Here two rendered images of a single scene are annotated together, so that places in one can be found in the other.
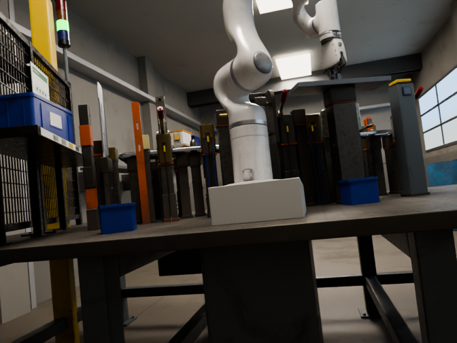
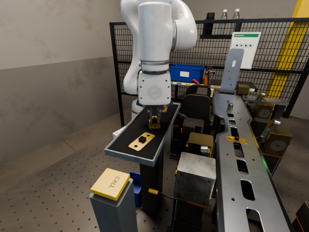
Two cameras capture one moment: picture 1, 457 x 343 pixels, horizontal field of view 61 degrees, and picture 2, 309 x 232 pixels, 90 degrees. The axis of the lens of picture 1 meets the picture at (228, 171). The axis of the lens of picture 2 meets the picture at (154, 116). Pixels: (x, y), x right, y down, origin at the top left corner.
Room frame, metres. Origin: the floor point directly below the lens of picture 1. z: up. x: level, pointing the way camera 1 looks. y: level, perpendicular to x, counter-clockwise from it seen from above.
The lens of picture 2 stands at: (1.71, -0.88, 1.43)
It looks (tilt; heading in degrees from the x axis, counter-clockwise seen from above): 28 degrees down; 116
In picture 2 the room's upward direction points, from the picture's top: straight up
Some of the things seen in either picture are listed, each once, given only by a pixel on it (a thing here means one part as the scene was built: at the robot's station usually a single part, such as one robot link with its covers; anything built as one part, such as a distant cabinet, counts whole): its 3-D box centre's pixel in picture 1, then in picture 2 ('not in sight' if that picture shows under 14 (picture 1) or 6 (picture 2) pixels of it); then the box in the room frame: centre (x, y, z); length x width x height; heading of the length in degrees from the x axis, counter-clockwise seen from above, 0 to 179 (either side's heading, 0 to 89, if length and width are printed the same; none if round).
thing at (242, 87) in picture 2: (111, 186); (238, 105); (1.83, 0.56, 0.88); 0.08 x 0.08 x 0.36; 8
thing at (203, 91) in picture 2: (255, 152); (192, 130); (1.58, -0.12, 0.94); 0.18 x 0.13 x 0.49; 98
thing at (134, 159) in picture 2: (338, 86); (151, 123); (1.50, -0.46, 1.16); 0.37 x 0.14 x 0.02; 98
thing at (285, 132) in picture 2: not in sight; (269, 160); (1.98, -0.11, 0.87); 0.12 x 0.07 x 0.35; 8
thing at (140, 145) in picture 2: not in sight; (142, 139); (1.52, -0.57, 1.17); 0.08 x 0.04 x 0.01; 83
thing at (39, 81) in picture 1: (40, 102); (242, 51); (1.76, 0.83, 1.30); 0.23 x 0.02 x 0.31; 8
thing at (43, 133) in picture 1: (50, 152); (202, 82); (1.48, 0.67, 1.01); 0.90 x 0.22 x 0.03; 8
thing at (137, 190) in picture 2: (358, 190); (134, 187); (1.39, -0.46, 0.75); 0.11 x 0.10 x 0.09; 98
